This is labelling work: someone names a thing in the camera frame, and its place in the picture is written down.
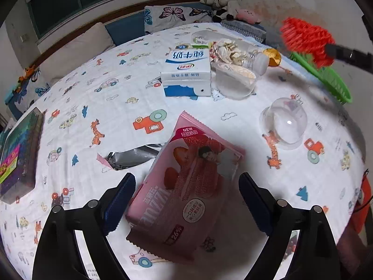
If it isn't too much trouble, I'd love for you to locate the silver foil wrapper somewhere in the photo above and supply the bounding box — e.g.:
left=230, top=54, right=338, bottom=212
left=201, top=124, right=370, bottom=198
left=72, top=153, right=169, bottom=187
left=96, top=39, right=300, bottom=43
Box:
left=96, top=143, right=164, bottom=171

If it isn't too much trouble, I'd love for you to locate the red plastic mesh object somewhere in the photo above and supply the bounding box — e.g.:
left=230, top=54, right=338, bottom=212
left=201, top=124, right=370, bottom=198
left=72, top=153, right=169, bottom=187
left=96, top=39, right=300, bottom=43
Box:
left=280, top=17, right=335, bottom=68

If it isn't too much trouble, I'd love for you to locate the pink wafer snack bag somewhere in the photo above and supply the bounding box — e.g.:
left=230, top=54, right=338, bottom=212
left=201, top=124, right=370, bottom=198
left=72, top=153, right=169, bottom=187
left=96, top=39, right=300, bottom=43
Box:
left=126, top=112, right=245, bottom=263

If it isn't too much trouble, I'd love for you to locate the gold foil lid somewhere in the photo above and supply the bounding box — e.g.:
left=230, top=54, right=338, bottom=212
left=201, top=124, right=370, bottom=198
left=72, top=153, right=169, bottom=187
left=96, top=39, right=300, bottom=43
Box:
left=262, top=48, right=282, bottom=67

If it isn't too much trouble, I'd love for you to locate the clear plastic cup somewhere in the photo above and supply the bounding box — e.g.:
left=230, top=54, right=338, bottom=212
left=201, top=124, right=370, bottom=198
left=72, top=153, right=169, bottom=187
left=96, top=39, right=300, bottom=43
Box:
left=211, top=62, right=257, bottom=100

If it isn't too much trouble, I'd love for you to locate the white paper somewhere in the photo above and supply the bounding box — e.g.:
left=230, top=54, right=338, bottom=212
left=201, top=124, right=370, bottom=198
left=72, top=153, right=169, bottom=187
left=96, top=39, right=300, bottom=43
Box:
left=209, top=38, right=247, bottom=66

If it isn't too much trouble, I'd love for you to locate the clear plastic bottle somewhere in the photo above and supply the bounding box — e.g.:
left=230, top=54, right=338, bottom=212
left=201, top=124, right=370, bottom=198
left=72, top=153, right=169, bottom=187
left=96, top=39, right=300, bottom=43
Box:
left=192, top=30, right=269, bottom=76

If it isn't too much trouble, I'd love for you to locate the blue white milk carton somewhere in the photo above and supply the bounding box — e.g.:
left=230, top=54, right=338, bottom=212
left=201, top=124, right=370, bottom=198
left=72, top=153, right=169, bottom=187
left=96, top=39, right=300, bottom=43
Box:
left=160, top=47, right=212, bottom=97

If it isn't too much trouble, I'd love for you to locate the green plastic mesh basket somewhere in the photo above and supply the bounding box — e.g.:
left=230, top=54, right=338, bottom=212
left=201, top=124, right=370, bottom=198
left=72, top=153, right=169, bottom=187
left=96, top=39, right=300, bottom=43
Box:
left=290, top=52, right=353, bottom=104

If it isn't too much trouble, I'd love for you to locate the red box on floor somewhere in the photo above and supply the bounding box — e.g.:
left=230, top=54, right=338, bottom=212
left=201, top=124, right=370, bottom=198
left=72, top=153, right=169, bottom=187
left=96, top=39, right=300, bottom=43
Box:
left=349, top=169, right=372, bottom=233

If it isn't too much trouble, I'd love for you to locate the colourful puzzle box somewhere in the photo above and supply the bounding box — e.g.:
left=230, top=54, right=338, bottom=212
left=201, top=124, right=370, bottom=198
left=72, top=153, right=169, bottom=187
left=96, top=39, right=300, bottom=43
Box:
left=1, top=108, right=44, bottom=204

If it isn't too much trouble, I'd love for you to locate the blue patterned folded cloth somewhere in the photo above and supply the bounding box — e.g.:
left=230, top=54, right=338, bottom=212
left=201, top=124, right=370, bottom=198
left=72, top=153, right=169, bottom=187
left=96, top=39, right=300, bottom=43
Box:
left=220, top=20, right=267, bottom=44

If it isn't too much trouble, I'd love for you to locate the white patterned table cloth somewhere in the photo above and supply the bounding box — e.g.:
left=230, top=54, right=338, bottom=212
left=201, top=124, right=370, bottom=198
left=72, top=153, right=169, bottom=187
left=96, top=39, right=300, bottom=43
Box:
left=1, top=23, right=365, bottom=279

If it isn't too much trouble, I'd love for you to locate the pink plush toy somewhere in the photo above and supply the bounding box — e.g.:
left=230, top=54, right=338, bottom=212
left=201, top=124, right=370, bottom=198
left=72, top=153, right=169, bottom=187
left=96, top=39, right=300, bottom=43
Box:
left=236, top=9, right=261, bottom=25

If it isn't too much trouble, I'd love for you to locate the left butterfly print pillow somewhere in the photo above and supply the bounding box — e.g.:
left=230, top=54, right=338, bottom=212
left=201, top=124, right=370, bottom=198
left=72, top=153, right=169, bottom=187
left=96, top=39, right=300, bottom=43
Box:
left=5, top=68, right=51, bottom=119

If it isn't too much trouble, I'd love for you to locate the butterfly print pillow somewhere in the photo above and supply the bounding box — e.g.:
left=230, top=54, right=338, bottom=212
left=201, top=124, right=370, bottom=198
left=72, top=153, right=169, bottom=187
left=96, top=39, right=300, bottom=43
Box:
left=144, top=6, right=212, bottom=34
left=5, top=68, right=51, bottom=119

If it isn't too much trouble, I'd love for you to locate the black white cow plush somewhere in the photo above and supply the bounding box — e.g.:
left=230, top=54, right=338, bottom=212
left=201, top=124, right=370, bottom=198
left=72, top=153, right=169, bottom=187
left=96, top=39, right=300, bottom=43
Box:
left=212, top=0, right=241, bottom=23

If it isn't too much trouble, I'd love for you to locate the orange toy on ledge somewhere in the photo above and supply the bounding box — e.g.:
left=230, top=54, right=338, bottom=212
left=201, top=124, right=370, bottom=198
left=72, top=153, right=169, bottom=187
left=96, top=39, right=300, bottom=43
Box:
left=18, top=65, right=37, bottom=84

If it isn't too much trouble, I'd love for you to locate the beige pillow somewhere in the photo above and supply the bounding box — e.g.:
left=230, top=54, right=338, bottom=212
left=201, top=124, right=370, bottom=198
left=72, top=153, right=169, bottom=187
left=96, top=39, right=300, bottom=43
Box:
left=39, top=22, right=115, bottom=84

